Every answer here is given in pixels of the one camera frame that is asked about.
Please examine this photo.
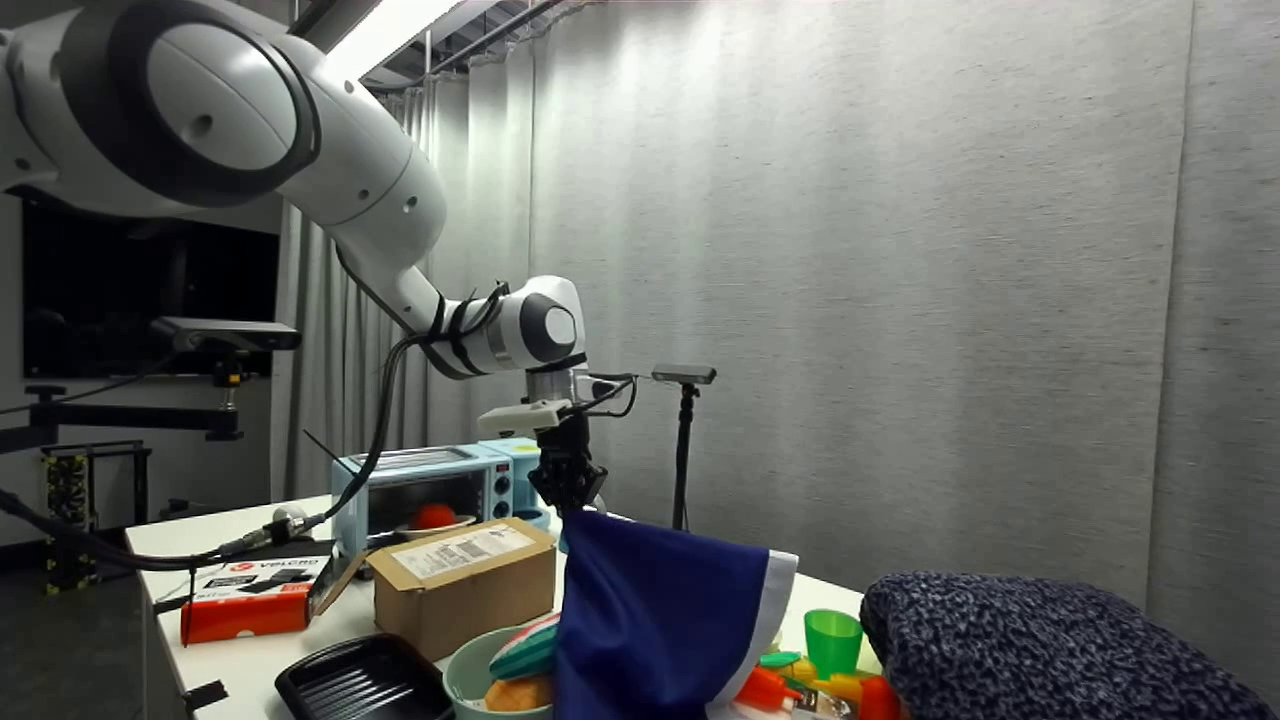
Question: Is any black camera on tripod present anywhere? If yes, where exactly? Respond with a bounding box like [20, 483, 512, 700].
[646, 359, 718, 535]

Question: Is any cardboard box with white label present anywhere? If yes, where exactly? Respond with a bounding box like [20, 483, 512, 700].
[363, 518, 559, 669]

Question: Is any yellow toy food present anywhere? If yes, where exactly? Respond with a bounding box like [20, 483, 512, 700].
[796, 669, 858, 710]

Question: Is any red toy bottle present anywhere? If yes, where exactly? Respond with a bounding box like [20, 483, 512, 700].
[852, 672, 907, 720]

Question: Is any ceiling light strip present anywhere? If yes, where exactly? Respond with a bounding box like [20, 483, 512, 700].
[301, 0, 465, 98]

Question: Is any metal equipment rack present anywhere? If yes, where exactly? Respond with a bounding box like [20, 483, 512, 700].
[35, 440, 151, 595]

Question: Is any green plastic cup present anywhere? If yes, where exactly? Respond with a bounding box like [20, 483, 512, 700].
[800, 610, 868, 682]

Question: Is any orange pineapple plush toy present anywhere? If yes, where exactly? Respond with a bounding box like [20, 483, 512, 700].
[480, 675, 559, 718]

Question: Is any red and white box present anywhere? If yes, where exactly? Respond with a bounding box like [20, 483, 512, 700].
[177, 556, 315, 650]

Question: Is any watermelon slice plush toy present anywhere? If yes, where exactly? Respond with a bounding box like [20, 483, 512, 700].
[485, 614, 563, 685]

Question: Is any blue cloth with white trim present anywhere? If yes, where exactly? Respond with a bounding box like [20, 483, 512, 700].
[550, 508, 803, 720]

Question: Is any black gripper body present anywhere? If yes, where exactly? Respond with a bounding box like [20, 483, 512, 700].
[528, 403, 610, 506]

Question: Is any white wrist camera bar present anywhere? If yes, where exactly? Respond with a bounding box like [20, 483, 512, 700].
[476, 398, 581, 438]

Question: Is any dark speckled cushion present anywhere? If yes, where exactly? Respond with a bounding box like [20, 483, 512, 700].
[856, 571, 1275, 720]

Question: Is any black grill pan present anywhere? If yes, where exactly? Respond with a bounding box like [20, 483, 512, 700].
[270, 634, 455, 720]

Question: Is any light blue toaster oven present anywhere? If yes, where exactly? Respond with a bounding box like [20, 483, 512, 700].
[328, 438, 550, 556]

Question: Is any pale green bowl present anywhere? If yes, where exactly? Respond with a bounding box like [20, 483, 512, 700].
[438, 622, 569, 720]

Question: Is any red toy food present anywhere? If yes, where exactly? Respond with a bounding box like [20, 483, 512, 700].
[734, 650, 803, 718]

